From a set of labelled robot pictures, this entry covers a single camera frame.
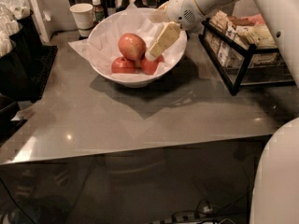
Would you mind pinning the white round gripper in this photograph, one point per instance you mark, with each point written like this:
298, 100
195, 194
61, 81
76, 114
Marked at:
181, 9

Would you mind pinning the large top red apple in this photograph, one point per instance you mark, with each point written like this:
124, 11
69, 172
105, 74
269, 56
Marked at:
132, 46

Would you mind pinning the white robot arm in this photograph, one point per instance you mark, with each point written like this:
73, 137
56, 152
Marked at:
275, 196

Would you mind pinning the back red apple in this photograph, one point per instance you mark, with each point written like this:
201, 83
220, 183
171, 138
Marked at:
160, 59

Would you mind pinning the right red apple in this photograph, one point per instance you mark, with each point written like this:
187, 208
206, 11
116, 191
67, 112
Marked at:
149, 67

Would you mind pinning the left red apple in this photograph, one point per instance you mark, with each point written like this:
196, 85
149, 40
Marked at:
123, 65

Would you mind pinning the white ceramic bowl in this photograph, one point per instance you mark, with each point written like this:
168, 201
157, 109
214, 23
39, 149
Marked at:
137, 81

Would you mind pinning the white paper liner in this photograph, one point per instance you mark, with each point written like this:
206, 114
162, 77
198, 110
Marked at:
102, 44

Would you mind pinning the small green glass bottle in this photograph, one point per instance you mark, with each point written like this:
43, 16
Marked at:
98, 11

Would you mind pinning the white paper cup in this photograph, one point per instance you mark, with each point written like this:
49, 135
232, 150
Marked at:
83, 16

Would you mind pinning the black rubber mat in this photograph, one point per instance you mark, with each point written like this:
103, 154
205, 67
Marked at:
41, 72

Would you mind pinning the white napkin dispenser box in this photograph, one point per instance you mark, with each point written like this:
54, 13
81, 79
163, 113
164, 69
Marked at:
43, 20

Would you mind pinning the black container with napkins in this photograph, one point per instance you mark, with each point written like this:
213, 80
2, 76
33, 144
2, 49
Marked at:
20, 68

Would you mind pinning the white power strip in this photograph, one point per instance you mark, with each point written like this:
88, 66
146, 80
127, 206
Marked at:
206, 216

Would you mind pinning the black wire condiment rack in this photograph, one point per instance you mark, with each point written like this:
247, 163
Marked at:
241, 67

